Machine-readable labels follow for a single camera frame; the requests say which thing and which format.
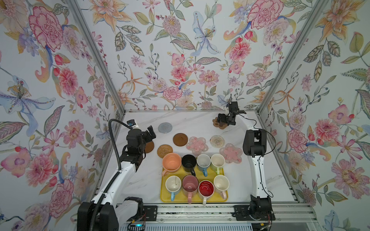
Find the black mug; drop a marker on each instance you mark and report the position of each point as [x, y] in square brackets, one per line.
[189, 163]

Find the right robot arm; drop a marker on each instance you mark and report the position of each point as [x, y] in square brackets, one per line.
[260, 205]

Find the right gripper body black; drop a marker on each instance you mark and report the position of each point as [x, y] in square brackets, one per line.
[230, 122]

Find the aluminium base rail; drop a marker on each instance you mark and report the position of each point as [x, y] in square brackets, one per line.
[223, 217]

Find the patterned round white coaster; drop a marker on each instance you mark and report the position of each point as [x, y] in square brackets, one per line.
[217, 141]

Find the orange mug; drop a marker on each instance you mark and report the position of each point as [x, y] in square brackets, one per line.
[171, 163]

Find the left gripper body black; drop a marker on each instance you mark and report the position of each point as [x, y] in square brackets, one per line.
[144, 138]

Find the brown paw coaster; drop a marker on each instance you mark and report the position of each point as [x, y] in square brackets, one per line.
[219, 125]

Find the white mug green handle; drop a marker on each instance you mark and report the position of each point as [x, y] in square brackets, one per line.
[217, 163]

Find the red interior white mug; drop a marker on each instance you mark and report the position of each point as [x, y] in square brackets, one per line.
[205, 191]

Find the cream mug blue handle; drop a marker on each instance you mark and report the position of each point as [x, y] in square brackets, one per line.
[173, 185]

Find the dark brown round coaster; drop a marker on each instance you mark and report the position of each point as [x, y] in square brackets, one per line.
[180, 139]

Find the yellow tray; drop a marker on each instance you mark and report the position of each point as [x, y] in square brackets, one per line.
[180, 198]

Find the cream mug pink handle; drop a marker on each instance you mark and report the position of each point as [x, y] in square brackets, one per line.
[221, 185]

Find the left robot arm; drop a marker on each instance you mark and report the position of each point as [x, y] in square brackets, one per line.
[107, 211]

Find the woven rattan round coaster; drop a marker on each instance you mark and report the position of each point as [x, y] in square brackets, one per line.
[163, 150]

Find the brown wooden round coaster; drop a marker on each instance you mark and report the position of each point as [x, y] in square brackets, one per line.
[149, 147]

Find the grey round coaster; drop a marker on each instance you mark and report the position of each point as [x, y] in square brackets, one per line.
[165, 127]

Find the pink flower coaster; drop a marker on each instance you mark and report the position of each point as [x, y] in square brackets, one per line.
[197, 145]
[231, 153]

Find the dusty pink mug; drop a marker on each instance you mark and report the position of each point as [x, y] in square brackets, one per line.
[190, 187]

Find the white mug blue handle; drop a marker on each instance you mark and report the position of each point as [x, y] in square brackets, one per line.
[203, 163]

